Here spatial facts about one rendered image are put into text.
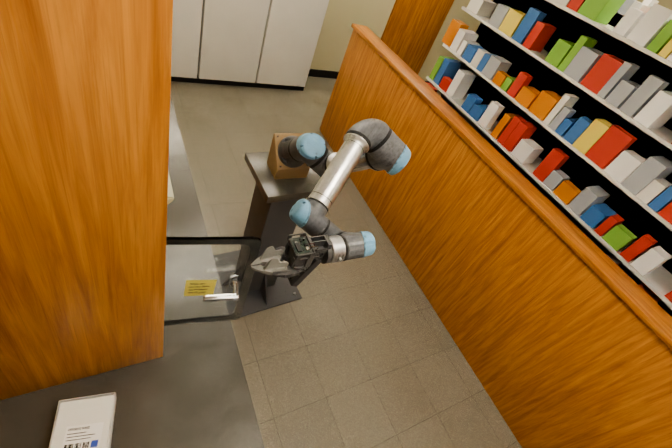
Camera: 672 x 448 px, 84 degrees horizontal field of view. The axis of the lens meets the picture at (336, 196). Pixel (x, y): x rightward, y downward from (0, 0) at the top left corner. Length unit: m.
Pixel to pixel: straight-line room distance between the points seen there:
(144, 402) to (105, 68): 0.90
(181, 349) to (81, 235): 0.61
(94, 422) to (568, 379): 2.10
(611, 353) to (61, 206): 2.20
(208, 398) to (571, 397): 1.87
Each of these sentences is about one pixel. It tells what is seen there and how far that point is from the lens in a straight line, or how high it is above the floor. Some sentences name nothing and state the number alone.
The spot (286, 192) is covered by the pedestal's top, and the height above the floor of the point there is 0.94.
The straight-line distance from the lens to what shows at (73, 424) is 1.20.
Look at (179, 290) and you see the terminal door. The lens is 1.10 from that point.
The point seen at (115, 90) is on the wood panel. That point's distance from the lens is 0.59.
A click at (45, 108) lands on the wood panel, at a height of 1.77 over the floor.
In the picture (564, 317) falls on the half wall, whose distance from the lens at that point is 2.34.
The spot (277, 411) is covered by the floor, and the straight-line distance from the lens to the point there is 2.25.
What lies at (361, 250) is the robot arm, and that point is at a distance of 1.07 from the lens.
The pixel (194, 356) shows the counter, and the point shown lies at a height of 0.94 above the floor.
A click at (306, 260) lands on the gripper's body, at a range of 0.99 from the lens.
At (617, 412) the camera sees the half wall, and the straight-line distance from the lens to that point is 2.41.
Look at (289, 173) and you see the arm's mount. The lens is 1.81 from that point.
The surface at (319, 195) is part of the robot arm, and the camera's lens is 1.12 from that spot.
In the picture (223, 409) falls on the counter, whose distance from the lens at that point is 1.23.
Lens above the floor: 2.11
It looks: 39 degrees down
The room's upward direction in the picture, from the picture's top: 24 degrees clockwise
